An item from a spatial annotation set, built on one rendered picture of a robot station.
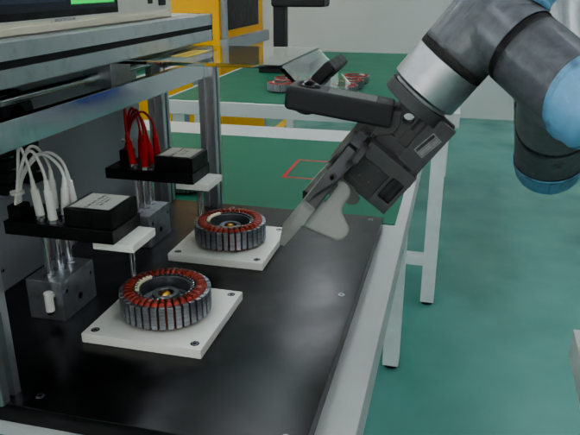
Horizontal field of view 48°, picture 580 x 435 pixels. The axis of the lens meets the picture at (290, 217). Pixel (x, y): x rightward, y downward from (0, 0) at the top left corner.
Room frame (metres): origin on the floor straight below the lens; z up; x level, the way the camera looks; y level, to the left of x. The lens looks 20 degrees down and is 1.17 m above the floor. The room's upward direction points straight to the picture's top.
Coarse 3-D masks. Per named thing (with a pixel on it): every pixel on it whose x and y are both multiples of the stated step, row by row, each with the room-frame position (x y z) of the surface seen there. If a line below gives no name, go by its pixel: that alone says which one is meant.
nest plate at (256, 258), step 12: (276, 228) 1.00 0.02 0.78; (192, 240) 0.95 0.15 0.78; (264, 240) 0.95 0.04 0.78; (276, 240) 0.95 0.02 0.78; (180, 252) 0.90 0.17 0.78; (192, 252) 0.90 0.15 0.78; (204, 252) 0.90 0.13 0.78; (216, 252) 0.90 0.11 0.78; (228, 252) 0.90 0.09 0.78; (240, 252) 0.90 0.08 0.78; (252, 252) 0.90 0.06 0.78; (264, 252) 0.90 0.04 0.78; (216, 264) 0.88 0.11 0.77; (228, 264) 0.87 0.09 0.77; (240, 264) 0.87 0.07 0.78; (252, 264) 0.86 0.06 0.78; (264, 264) 0.87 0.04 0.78
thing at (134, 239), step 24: (96, 192) 0.77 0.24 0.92; (72, 216) 0.71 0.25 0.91; (96, 216) 0.70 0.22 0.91; (120, 216) 0.71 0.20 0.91; (48, 240) 0.73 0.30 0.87; (72, 240) 0.71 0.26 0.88; (96, 240) 0.70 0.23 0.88; (120, 240) 0.71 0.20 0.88; (144, 240) 0.72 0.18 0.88; (48, 264) 0.73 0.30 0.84
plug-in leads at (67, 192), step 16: (16, 160) 0.74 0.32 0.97; (32, 160) 0.74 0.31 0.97; (16, 176) 0.74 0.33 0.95; (32, 176) 0.73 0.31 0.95; (48, 176) 0.77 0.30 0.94; (64, 176) 0.75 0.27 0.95; (16, 192) 0.73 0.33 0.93; (32, 192) 0.73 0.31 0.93; (48, 192) 0.72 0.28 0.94; (64, 192) 0.74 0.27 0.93; (16, 208) 0.73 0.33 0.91; (48, 208) 0.72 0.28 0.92
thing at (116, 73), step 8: (112, 64) 0.94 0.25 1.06; (120, 64) 0.96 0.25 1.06; (128, 64) 0.98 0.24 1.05; (88, 72) 0.94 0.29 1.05; (96, 72) 0.93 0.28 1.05; (104, 72) 0.93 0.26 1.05; (112, 72) 0.93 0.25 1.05; (120, 72) 0.96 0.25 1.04; (128, 72) 0.98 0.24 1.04; (104, 80) 0.93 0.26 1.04; (112, 80) 0.93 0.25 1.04; (120, 80) 0.95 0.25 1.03; (128, 80) 0.98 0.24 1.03
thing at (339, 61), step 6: (342, 54) 1.02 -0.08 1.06; (330, 60) 0.93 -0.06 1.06; (336, 60) 0.96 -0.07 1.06; (342, 60) 0.99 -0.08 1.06; (324, 66) 0.92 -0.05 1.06; (330, 66) 0.92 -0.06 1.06; (336, 66) 0.93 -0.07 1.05; (342, 66) 0.99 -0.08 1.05; (318, 72) 0.92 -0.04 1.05; (324, 72) 0.92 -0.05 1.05; (330, 72) 0.92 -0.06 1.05; (336, 72) 1.01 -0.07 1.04; (312, 78) 0.92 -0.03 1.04; (318, 78) 0.92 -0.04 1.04; (324, 78) 0.92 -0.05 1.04; (318, 84) 0.92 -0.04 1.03
